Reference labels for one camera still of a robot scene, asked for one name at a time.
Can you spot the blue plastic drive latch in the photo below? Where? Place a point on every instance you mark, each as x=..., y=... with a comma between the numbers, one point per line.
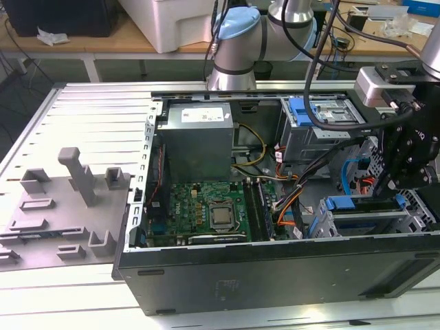
x=295, y=113

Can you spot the grey metal disk bay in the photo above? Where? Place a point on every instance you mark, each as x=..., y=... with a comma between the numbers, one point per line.
x=364, y=216

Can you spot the white crumpled wrapper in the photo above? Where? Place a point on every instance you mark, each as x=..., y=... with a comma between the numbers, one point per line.
x=51, y=37

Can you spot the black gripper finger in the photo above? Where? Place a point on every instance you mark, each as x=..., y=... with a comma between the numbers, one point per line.
x=395, y=151
x=419, y=178

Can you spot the clear plastic bag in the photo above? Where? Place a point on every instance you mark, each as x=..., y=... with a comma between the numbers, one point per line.
x=398, y=27

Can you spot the green motherboard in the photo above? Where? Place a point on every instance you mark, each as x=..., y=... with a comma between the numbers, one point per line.
x=189, y=203

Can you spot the large black box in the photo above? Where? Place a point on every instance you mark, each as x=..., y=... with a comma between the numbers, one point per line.
x=68, y=17

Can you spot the grey optical drive cage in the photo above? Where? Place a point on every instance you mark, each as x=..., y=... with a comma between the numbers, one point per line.
x=295, y=144

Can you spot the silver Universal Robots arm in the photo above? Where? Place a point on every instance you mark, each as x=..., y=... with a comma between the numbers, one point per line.
x=240, y=44

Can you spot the black open PC case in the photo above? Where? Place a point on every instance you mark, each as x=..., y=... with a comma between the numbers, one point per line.
x=240, y=275

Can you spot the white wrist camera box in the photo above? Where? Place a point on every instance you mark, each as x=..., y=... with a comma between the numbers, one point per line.
x=369, y=89

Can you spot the white foam box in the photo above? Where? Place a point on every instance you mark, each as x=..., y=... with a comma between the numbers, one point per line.
x=172, y=24

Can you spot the silver CPU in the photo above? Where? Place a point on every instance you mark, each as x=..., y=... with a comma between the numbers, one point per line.
x=222, y=216

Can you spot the pale grey flat box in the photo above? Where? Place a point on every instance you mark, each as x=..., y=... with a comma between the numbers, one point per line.
x=388, y=13

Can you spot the black graphics card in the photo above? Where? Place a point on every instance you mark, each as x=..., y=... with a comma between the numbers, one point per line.
x=216, y=239

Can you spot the grey power supply unit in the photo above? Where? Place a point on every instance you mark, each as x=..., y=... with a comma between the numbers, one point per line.
x=196, y=148

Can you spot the blue cardboard box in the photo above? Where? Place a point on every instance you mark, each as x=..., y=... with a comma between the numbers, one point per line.
x=423, y=7

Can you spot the black case fan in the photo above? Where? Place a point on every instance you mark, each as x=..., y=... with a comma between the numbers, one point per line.
x=158, y=178

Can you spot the grey plastic parts rack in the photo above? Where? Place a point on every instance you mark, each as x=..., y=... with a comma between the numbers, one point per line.
x=68, y=223

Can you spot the wooden desk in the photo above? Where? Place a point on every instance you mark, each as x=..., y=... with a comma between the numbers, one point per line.
x=113, y=38

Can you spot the hard disk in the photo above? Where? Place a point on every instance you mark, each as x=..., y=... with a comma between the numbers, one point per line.
x=340, y=203

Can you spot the small black box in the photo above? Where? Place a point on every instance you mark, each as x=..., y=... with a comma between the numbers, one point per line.
x=355, y=22

